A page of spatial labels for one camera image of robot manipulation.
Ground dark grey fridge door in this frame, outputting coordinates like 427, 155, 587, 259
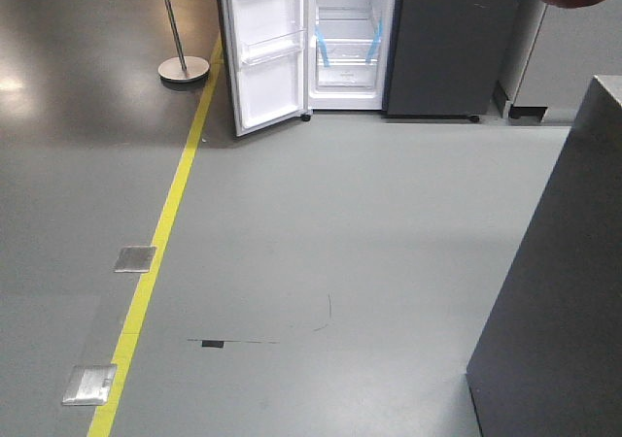
382, 0, 520, 122

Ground grey stone kitchen counter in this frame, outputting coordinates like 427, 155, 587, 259
466, 75, 621, 436

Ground white fridge interior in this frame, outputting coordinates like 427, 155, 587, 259
307, 0, 396, 111

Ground metal floor outlet plate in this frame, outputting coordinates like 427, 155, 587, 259
114, 246, 156, 274
61, 364, 118, 406

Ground metal sign stand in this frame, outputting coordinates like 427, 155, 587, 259
157, 0, 211, 84

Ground white fridge door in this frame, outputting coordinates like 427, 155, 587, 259
218, 0, 312, 137

